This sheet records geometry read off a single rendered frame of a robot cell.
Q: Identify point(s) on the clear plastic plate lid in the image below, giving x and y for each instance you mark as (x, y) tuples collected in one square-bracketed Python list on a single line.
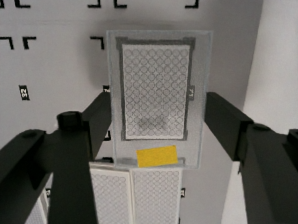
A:
[(158, 84)]

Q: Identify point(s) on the grey flat deck plate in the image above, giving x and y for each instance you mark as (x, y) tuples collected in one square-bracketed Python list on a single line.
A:
[(235, 24)]

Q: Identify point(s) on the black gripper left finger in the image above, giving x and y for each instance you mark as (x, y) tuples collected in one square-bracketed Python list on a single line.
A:
[(78, 137)]

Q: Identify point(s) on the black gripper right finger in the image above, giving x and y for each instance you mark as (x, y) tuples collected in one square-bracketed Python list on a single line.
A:
[(268, 172)]

